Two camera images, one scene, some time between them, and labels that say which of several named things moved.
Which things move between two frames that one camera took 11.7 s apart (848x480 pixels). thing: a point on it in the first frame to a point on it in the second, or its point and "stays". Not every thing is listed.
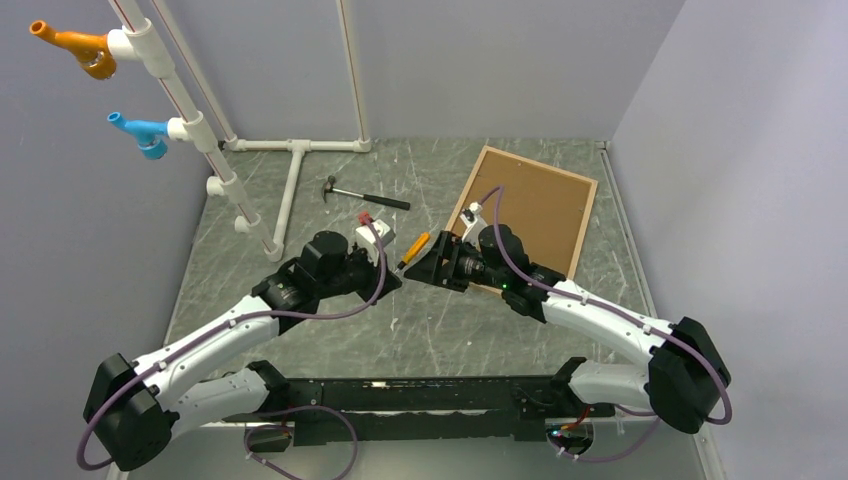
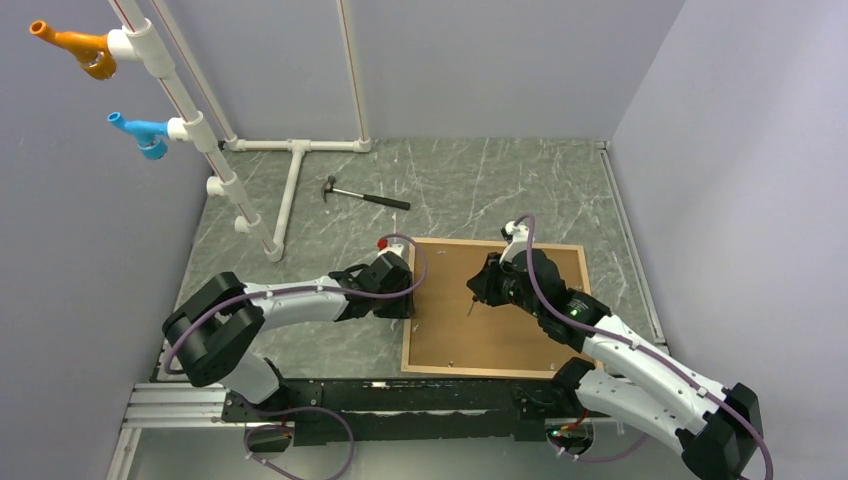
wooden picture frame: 547,207 to 452,333
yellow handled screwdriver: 421,242 to 474,299
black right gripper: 431,268 to 484,283
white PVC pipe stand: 138,41 stays
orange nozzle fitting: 91,50 stays
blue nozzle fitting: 150,135 stays
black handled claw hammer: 386,202 stays
